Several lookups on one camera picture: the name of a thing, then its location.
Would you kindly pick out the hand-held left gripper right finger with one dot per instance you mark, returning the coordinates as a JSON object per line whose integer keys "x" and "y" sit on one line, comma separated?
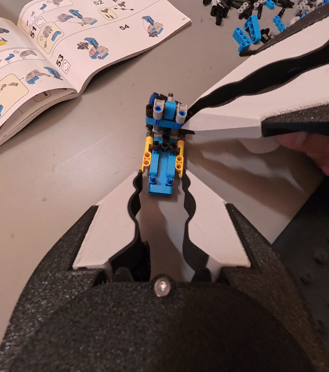
{"x": 216, "y": 232}

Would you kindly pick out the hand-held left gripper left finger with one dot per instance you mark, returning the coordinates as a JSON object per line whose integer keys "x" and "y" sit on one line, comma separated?
{"x": 109, "y": 232}

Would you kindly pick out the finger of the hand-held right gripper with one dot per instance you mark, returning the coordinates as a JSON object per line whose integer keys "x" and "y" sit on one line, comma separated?
{"x": 240, "y": 116}
{"x": 269, "y": 55}

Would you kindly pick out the blue tracked toy assembly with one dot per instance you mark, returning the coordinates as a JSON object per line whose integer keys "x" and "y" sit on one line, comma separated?
{"x": 167, "y": 113}

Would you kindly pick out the blue-yellow brick assembly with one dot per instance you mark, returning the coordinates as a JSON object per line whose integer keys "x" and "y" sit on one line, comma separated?
{"x": 163, "y": 168}

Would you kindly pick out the grey desk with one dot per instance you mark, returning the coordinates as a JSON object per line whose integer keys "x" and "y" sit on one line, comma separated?
{"x": 51, "y": 189}

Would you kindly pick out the person's right hand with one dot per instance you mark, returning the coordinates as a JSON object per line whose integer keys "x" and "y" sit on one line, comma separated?
{"x": 327, "y": 154}

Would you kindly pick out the pile of small building pieces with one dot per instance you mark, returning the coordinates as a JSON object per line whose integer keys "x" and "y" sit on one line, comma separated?
{"x": 254, "y": 20}

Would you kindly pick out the black perforated panel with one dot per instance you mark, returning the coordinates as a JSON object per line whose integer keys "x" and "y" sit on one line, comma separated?
{"x": 321, "y": 276}

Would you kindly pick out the open instruction booklet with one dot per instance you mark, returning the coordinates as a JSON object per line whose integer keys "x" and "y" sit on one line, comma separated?
{"x": 65, "y": 52}

